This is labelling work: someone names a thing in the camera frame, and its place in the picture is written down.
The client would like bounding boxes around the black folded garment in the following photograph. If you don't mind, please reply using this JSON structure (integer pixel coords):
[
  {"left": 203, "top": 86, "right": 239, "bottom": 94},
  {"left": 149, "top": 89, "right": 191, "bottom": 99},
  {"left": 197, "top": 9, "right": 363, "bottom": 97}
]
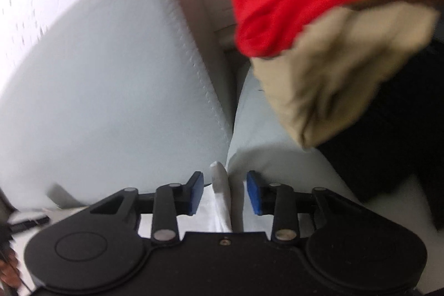
[{"left": 317, "top": 35, "right": 444, "bottom": 224}]

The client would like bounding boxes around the grey sofa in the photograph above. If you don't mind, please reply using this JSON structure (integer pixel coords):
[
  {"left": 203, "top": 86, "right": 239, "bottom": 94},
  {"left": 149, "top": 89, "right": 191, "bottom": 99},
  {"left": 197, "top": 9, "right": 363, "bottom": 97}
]
[{"left": 1, "top": 0, "right": 443, "bottom": 295}]

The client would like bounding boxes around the tan folded garment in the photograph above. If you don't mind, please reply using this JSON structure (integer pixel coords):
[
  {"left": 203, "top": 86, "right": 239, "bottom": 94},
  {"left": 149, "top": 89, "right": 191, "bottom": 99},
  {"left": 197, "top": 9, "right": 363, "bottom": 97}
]
[{"left": 251, "top": 0, "right": 440, "bottom": 148}]

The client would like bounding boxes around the person left hand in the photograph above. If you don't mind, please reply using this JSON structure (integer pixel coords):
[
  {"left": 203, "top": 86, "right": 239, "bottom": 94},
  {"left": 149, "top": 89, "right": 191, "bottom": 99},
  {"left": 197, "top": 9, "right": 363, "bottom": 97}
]
[{"left": 1, "top": 249, "right": 22, "bottom": 289}]

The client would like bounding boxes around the white hoodie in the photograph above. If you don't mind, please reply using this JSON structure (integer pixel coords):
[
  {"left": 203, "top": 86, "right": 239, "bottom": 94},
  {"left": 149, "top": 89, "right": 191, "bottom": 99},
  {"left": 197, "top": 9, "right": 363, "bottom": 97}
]
[{"left": 136, "top": 161, "right": 272, "bottom": 234}]

